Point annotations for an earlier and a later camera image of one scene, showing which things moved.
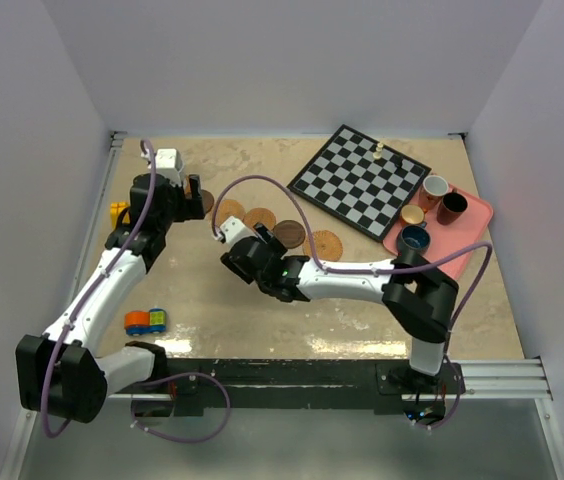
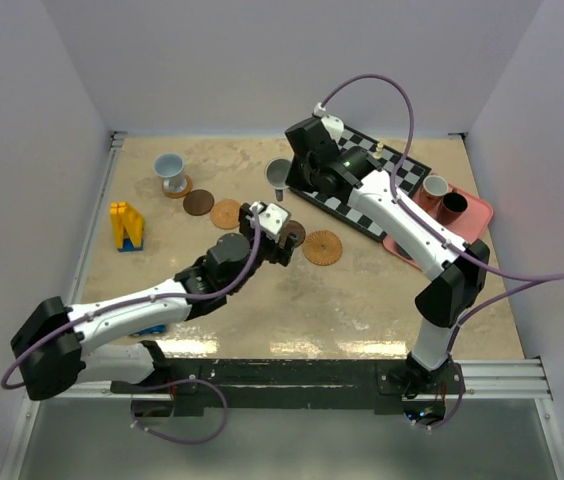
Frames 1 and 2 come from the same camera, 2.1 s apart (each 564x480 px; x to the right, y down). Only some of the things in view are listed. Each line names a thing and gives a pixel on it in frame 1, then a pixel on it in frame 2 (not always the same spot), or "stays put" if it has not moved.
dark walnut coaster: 290,233 stays put
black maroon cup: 451,207 stays put
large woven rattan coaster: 328,247 stays put
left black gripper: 191,208 → 277,253
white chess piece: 378,154 stays put
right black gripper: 269,240 → 294,178
